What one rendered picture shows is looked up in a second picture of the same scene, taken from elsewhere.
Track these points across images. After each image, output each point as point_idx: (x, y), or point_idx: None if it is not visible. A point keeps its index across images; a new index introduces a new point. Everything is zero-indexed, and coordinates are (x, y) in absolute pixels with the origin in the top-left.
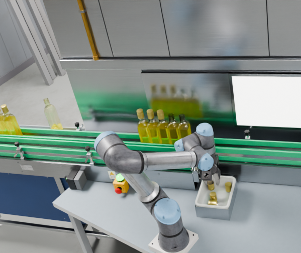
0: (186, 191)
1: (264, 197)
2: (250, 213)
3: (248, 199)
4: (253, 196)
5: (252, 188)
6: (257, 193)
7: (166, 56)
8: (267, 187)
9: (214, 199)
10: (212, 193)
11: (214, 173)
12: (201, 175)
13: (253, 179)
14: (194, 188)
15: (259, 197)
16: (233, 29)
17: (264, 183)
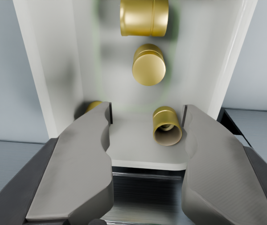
0: (259, 102)
1: None
2: None
3: (27, 81)
4: (18, 92)
5: (35, 122)
6: (12, 105)
7: None
8: None
9: (139, 51)
10: (149, 76)
11: (75, 217)
12: None
13: (36, 151)
14: (229, 113)
15: None
16: None
17: (11, 141)
